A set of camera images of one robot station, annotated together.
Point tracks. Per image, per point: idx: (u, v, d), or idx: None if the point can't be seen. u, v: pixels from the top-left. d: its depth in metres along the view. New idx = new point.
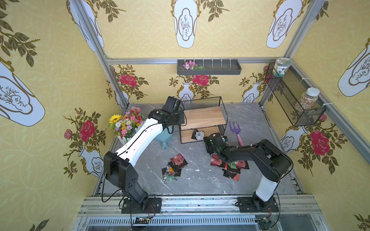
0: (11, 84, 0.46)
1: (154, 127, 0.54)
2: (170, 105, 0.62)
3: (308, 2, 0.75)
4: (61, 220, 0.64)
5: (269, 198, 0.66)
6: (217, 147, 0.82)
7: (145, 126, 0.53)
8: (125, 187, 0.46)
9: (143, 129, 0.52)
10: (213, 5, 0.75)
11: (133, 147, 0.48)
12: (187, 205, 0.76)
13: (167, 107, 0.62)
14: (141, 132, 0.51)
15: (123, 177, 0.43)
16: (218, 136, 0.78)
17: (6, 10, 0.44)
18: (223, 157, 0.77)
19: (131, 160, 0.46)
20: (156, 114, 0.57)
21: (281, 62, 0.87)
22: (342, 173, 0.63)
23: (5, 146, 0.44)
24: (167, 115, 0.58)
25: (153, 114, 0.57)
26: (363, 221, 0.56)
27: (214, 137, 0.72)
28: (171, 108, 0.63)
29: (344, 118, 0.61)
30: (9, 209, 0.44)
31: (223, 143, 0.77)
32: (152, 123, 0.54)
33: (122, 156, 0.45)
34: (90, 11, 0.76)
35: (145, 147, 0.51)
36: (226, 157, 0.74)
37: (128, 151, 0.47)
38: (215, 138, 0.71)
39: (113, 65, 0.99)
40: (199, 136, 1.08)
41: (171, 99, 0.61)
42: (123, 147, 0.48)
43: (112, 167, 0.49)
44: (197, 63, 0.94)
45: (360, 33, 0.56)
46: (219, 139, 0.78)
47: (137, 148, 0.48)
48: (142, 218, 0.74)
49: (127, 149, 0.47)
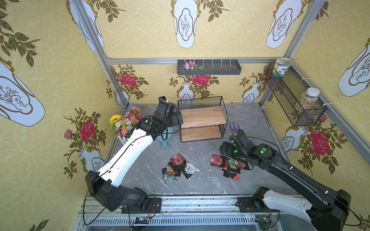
0: (11, 84, 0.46)
1: (142, 140, 0.48)
2: (162, 111, 0.55)
3: (308, 2, 0.75)
4: (61, 221, 0.64)
5: (273, 206, 0.61)
6: (243, 148, 0.61)
7: (132, 139, 0.48)
8: (111, 207, 0.43)
9: (129, 144, 0.47)
10: (213, 5, 0.75)
11: (116, 166, 0.43)
12: (187, 205, 0.76)
13: (159, 113, 0.55)
14: (127, 147, 0.46)
15: (105, 198, 0.39)
16: (240, 134, 0.58)
17: (6, 10, 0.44)
18: (254, 159, 0.53)
19: (114, 181, 0.42)
20: (145, 123, 0.51)
21: (281, 62, 0.87)
22: (342, 173, 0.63)
23: (5, 145, 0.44)
24: (157, 124, 0.52)
25: (142, 124, 0.51)
26: (363, 221, 0.56)
27: (237, 137, 0.60)
28: (162, 115, 0.55)
29: (344, 118, 0.61)
30: (9, 209, 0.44)
31: (250, 144, 0.58)
32: (140, 135, 0.49)
33: (105, 176, 0.41)
34: (90, 11, 0.76)
35: (131, 161, 0.48)
36: (259, 160, 0.53)
37: (111, 171, 0.42)
38: (238, 138, 0.60)
39: (113, 65, 0.98)
40: (191, 172, 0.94)
41: (163, 105, 0.54)
42: (107, 165, 0.43)
43: (96, 186, 0.45)
44: (198, 63, 0.94)
45: (360, 33, 0.56)
46: (244, 139, 0.58)
47: (121, 167, 0.43)
48: (142, 218, 0.74)
49: (111, 169, 0.43)
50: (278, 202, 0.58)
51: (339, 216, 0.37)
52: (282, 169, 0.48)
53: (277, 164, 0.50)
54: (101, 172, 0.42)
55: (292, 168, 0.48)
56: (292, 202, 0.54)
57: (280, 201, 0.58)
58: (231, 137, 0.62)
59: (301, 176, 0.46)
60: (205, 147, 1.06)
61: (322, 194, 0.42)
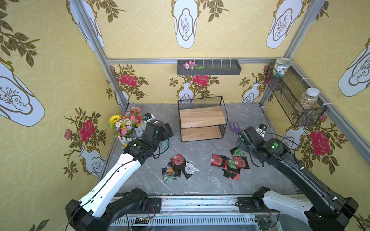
0: (11, 84, 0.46)
1: (128, 165, 0.47)
2: (150, 133, 0.53)
3: (308, 2, 0.75)
4: (61, 221, 0.64)
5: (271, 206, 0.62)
6: (252, 142, 0.57)
7: (119, 165, 0.47)
8: None
9: (115, 170, 0.46)
10: (213, 5, 0.75)
11: (99, 195, 0.42)
12: (187, 205, 0.76)
13: (147, 135, 0.54)
14: (113, 173, 0.45)
15: None
16: (251, 129, 0.55)
17: (6, 10, 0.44)
18: (263, 152, 0.50)
19: (97, 211, 0.40)
20: (134, 147, 0.51)
21: (281, 62, 0.87)
22: (342, 173, 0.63)
23: (5, 146, 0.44)
24: (146, 147, 0.52)
25: (130, 148, 0.51)
26: (363, 221, 0.56)
27: (246, 132, 0.58)
28: (150, 137, 0.54)
29: (344, 118, 0.61)
30: (9, 209, 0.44)
31: (258, 139, 0.55)
32: (127, 160, 0.48)
33: (86, 207, 0.39)
34: (90, 11, 0.76)
35: (115, 189, 0.45)
36: (269, 153, 0.49)
37: (93, 199, 0.41)
38: (247, 132, 0.57)
39: (113, 65, 0.99)
40: (191, 172, 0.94)
41: (151, 127, 0.53)
42: (90, 194, 0.42)
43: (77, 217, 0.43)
44: (198, 63, 0.94)
45: (360, 33, 0.56)
46: (253, 134, 0.55)
47: (104, 196, 0.42)
48: (142, 218, 0.74)
49: (92, 198, 0.41)
50: (277, 201, 0.59)
51: (342, 222, 0.37)
52: (292, 168, 0.46)
53: (287, 161, 0.47)
54: (82, 202, 0.40)
55: (302, 168, 0.46)
56: (291, 203, 0.54)
57: (280, 201, 0.58)
58: (239, 132, 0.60)
59: (311, 177, 0.44)
60: (205, 147, 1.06)
61: (329, 199, 0.40)
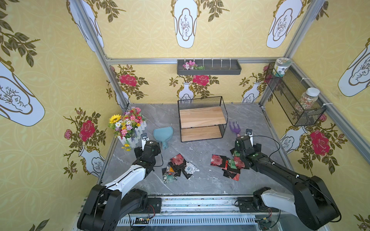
0: (11, 84, 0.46)
1: (138, 169, 0.61)
2: (148, 153, 0.68)
3: (308, 2, 0.75)
4: (61, 221, 0.64)
5: (269, 203, 0.62)
6: (244, 150, 0.73)
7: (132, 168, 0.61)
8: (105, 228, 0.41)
9: (130, 171, 0.58)
10: (213, 5, 0.75)
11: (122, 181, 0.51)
12: (187, 205, 0.76)
13: (146, 154, 0.69)
14: (129, 172, 0.57)
15: (108, 212, 0.42)
16: (246, 138, 0.69)
17: (6, 10, 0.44)
18: (248, 161, 0.66)
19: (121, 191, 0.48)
20: (140, 162, 0.66)
21: (281, 62, 0.87)
22: (342, 173, 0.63)
23: (5, 145, 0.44)
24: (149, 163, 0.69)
25: (138, 162, 0.66)
26: (363, 221, 0.56)
27: (242, 140, 0.72)
28: (149, 154, 0.70)
29: (344, 118, 0.61)
30: (9, 209, 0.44)
31: (250, 149, 0.70)
32: (137, 167, 0.62)
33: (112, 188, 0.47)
34: (90, 11, 0.76)
35: (131, 185, 0.56)
36: (252, 162, 0.65)
37: (117, 184, 0.49)
38: (242, 141, 0.72)
39: (113, 65, 0.99)
40: (191, 172, 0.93)
41: (147, 147, 0.68)
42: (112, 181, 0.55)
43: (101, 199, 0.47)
44: (198, 63, 0.94)
45: (360, 33, 0.56)
46: (246, 142, 0.70)
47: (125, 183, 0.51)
48: (142, 218, 0.74)
49: (117, 183, 0.49)
50: (272, 197, 0.59)
51: (304, 191, 0.43)
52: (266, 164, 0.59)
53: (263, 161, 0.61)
54: (108, 185, 0.48)
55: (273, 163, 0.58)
56: (285, 196, 0.56)
57: (275, 197, 0.58)
58: (237, 138, 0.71)
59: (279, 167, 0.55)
60: (205, 147, 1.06)
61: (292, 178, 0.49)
